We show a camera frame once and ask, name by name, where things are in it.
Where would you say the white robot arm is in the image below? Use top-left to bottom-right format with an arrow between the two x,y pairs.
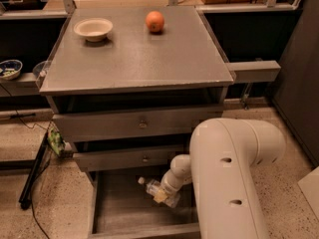
155,119 -> 286,239

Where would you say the clear plastic water bottle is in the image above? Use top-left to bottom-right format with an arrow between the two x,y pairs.
138,176 -> 180,208

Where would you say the grey side shelf bar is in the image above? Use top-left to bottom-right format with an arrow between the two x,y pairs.
226,61 -> 281,84

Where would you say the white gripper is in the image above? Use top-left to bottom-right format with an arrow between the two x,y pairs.
154,172 -> 182,203

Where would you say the blue patterned bowl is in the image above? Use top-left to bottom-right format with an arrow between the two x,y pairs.
0,60 -> 23,81

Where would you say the top grey drawer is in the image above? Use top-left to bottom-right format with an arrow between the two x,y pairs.
54,105 -> 222,142

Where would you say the grey drawer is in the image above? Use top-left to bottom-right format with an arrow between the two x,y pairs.
88,165 -> 200,239
54,105 -> 222,142
74,144 -> 187,171

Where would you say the black floor cable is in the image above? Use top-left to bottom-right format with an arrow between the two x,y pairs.
0,83 -> 54,239

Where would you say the clear plastic container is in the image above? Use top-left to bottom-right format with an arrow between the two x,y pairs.
32,61 -> 51,82

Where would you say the middle grey drawer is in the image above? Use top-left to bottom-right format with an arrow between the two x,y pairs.
74,144 -> 187,171

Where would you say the green power strip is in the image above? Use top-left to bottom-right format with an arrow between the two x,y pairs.
48,127 -> 65,156

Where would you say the grey drawer cabinet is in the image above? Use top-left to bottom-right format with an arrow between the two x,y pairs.
38,5 -> 235,184

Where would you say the white paper bowl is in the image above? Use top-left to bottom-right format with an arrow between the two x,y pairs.
74,18 -> 113,42

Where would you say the bottom grey drawer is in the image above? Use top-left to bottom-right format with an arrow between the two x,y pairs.
88,165 -> 200,239

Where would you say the orange fruit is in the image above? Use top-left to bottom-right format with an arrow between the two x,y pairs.
146,11 -> 164,33

